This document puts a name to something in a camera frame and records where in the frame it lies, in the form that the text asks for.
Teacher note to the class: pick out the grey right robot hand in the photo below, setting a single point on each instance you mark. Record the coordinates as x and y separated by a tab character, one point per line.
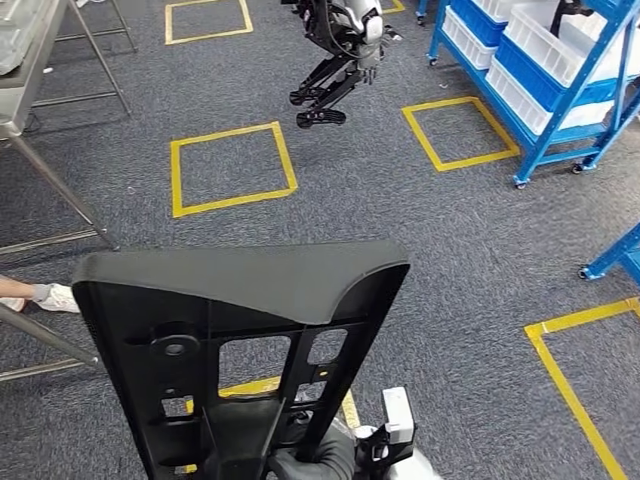
320	457

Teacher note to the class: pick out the black plastic plate frame part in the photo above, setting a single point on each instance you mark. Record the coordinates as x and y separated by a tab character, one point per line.
240	278

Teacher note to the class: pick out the yellow floor tape square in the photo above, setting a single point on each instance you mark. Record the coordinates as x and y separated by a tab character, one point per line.
475	161
569	397
230	202

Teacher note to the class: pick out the person's foot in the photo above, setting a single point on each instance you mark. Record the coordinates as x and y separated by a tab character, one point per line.
10	305
57	298

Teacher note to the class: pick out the blue metal rack with crates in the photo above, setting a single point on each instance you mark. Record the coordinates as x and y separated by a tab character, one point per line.
537	154

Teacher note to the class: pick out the silver black humanoid robot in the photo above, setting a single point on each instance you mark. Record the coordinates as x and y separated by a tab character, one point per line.
345	40

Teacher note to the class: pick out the person's leg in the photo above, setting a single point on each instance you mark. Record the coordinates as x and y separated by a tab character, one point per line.
15	288

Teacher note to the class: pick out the white plastic crate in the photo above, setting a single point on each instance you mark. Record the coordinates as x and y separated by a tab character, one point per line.
467	43
515	102
540	46
495	8

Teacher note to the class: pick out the blue plastic crate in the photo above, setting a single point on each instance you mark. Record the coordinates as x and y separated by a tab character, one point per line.
520	69
477	20

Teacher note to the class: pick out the stainless steel table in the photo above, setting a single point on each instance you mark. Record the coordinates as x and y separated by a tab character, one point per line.
30	93

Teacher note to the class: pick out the clear plastic tray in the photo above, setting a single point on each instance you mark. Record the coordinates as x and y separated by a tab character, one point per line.
20	33

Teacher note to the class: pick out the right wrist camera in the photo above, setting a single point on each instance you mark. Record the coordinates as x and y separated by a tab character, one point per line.
397	414

